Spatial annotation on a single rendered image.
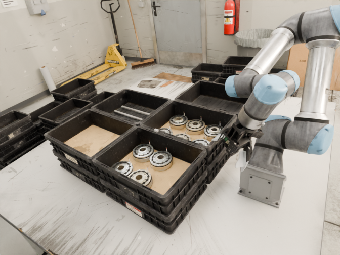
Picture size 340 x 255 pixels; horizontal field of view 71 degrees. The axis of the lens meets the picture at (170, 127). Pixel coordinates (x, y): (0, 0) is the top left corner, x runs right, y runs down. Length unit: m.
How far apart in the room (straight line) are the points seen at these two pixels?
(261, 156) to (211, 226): 0.34
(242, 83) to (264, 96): 0.17
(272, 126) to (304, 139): 0.13
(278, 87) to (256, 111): 0.08
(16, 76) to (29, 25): 0.79
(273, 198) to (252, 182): 0.10
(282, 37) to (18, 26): 3.85
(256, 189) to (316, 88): 0.45
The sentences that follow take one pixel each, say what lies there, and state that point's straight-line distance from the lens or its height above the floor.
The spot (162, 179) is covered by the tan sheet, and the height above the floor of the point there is 0.83.
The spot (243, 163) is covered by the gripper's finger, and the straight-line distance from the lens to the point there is 0.86.
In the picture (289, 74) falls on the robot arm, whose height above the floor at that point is 1.27.
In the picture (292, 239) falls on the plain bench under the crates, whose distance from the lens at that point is 1.05.
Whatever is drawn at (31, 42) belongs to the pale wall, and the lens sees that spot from 4.44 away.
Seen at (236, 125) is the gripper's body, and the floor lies 1.15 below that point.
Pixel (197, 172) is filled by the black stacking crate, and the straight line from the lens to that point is 0.99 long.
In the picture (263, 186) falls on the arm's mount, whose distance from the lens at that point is 1.05.
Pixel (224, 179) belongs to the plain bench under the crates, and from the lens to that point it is 1.19.
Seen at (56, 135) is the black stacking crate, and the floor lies 0.89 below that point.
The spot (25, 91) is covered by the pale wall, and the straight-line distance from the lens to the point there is 4.41.
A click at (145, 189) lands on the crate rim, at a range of 0.87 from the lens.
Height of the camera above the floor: 1.57
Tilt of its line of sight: 34 degrees down
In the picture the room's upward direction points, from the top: 8 degrees counter-clockwise
